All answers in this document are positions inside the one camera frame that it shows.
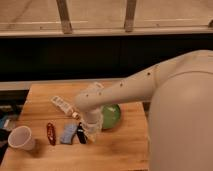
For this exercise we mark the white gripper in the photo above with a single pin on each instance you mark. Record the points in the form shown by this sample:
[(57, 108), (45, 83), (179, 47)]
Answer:
[(92, 123)]

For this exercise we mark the black eraser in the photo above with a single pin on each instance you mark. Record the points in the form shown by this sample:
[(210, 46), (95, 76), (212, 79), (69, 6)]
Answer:
[(81, 136)]

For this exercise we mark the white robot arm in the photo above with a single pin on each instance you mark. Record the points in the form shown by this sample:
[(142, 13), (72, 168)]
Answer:
[(180, 122)]

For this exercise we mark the blue sponge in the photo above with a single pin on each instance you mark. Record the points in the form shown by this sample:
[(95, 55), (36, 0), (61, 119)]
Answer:
[(68, 133)]

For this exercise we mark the green bowl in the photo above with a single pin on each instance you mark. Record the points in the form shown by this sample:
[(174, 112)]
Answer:
[(111, 116)]

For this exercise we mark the wooden table board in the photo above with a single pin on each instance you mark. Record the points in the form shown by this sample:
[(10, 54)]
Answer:
[(123, 148)]

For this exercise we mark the red carabiner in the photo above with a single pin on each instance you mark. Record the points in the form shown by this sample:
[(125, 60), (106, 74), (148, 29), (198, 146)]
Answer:
[(51, 135)]

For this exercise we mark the white plastic bottle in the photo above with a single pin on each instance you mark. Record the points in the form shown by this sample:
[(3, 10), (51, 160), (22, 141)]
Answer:
[(65, 107)]

